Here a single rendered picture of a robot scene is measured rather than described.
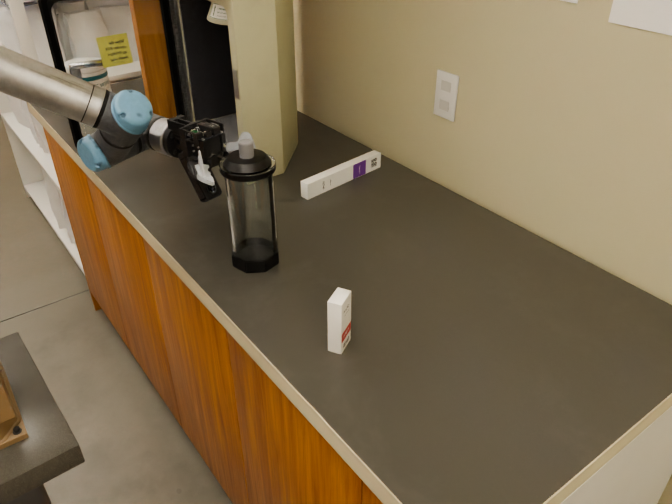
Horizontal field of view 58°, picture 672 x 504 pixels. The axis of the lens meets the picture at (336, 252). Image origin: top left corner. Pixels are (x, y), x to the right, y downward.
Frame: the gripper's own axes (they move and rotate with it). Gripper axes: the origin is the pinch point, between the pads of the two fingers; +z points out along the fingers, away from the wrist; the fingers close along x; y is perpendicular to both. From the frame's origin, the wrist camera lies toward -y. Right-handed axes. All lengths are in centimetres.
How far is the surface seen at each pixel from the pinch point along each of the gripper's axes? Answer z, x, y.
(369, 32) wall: -18, 66, 12
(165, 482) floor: -39, -13, -113
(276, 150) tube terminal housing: -22.9, 32.3, -12.3
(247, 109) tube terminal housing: -24.5, 25.0, 0.5
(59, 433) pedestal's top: 10, -51, -20
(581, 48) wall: 44, 50, 20
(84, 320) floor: -129, 16, -111
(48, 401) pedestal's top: 3, -49, -20
